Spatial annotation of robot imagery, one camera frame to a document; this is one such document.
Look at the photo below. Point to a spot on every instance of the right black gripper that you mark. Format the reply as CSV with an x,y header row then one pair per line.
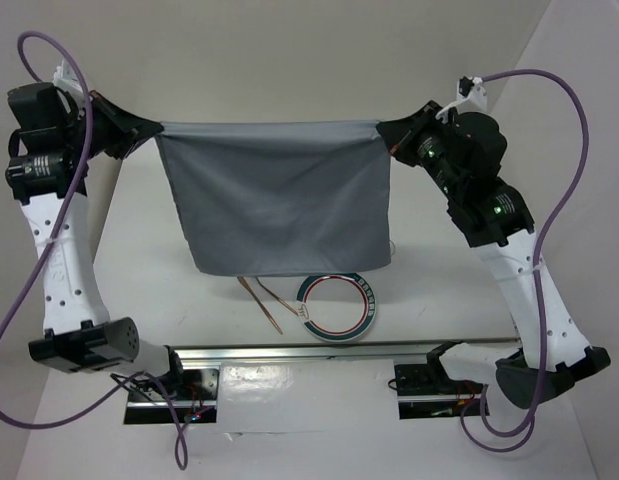
x,y
395,131

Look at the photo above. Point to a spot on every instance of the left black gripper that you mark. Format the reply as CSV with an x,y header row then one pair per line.
x,y
129,130

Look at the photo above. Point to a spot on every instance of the grey cloth placemat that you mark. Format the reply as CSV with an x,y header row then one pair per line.
x,y
280,199

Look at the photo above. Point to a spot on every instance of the white plate green red rim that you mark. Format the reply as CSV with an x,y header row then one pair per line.
x,y
336,308

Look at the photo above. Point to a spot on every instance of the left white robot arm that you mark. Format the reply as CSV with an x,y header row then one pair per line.
x,y
79,335

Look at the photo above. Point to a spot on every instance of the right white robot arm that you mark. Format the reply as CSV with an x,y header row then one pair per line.
x,y
461,151

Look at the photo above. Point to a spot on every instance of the front aluminium rail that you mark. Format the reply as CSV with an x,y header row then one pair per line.
x,y
305,352

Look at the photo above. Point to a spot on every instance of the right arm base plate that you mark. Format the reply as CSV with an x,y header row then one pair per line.
x,y
423,395

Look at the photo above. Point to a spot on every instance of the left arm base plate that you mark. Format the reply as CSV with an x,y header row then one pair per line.
x,y
194,401

